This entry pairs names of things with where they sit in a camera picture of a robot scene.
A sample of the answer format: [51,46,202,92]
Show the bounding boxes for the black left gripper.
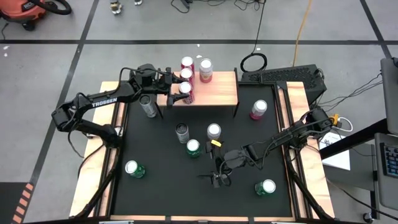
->
[152,67,191,108]

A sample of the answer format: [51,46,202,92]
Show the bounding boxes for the white cable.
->
[337,116,354,133]

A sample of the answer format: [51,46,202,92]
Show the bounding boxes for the wooden shelf black legs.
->
[155,67,241,119]

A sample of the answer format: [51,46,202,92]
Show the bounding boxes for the black perforated computer case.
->
[241,63,328,105]

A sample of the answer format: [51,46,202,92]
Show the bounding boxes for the black desk edge bar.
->
[318,118,389,160]

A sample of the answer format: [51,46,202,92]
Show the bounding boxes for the grey keypad console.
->
[374,132,398,212]

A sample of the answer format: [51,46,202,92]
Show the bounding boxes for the yellow floor cable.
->
[292,0,313,68]

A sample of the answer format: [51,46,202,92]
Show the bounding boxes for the wooden side board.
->
[68,81,128,218]
[278,81,336,218]

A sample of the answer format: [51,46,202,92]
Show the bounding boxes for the pink white Spindrift can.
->
[199,58,214,84]
[206,123,222,141]
[249,99,268,121]

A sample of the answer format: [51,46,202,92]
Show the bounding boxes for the black cable bundle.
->
[170,0,265,14]

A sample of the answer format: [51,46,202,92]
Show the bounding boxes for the tall silver Celsius can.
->
[139,95,158,118]
[175,123,190,144]

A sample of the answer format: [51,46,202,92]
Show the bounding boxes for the yellow power adapter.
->
[330,113,343,128]

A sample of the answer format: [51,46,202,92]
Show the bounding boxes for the black mat orange stripes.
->
[0,182,35,224]

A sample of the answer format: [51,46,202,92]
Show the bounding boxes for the white paper sheet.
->
[318,132,352,171]

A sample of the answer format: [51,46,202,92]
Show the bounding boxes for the grey monitor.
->
[379,57,398,136]

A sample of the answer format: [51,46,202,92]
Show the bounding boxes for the orange shop vacuum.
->
[0,0,47,32]

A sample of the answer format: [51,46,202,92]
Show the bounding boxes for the black vacuum hose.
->
[29,0,72,16]

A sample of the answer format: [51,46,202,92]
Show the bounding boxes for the green Sprite can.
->
[124,160,146,179]
[186,139,201,159]
[254,179,277,196]

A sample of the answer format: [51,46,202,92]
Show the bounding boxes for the black coiled cable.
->
[239,0,268,73]

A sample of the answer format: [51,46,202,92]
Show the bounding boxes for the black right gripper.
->
[198,139,249,189]

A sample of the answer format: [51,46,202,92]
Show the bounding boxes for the red Coca-Cola can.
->
[180,55,195,72]
[178,81,196,105]
[179,67,195,86]

